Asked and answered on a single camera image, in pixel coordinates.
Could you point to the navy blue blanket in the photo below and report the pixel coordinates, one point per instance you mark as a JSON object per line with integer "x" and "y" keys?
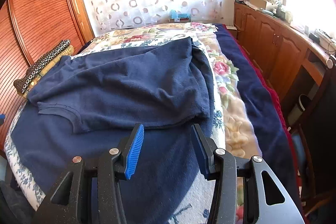
{"x": 264, "y": 111}

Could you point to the dark wooden chair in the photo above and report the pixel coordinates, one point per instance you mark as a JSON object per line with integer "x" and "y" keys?
{"x": 313, "y": 136}

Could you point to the floral quilt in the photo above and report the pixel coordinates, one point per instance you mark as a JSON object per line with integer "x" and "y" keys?
{"x": 231, "y": 125}

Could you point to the cardboard box on cabinet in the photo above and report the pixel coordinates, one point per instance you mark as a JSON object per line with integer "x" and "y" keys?
{"x": 262, "y": 4}

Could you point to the wooden louvered wardrobe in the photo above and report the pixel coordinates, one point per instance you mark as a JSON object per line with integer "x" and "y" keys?
{"x": 29, "y": 29}

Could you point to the blue white floral sheet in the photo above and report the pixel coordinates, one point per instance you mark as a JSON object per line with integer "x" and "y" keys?
{"x": 21, "y": 168}

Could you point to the navy blue printed t-shirt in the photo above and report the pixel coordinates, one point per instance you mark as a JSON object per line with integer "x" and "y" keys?
{"x": 157, "y": 86}

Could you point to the wooden cabinet sideboard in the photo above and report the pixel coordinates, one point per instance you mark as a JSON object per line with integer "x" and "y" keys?
{"x": 290, "y": 62}

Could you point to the white waste bin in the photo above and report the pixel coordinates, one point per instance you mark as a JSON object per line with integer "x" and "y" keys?
{"x": 300, "y": 106}

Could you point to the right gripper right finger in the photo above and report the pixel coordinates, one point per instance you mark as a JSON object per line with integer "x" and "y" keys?
{"x": 265, "y": 198}

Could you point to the blue toy on box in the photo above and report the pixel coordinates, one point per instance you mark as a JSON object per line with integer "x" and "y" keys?
{"x": 179, "y": 17}

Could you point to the dark circle-pattern pillow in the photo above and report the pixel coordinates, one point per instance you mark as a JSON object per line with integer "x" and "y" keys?
{"x": 36, "y": 71}

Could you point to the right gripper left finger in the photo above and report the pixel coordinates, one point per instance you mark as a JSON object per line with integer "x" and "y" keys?
{"x": 69, "y": 199}

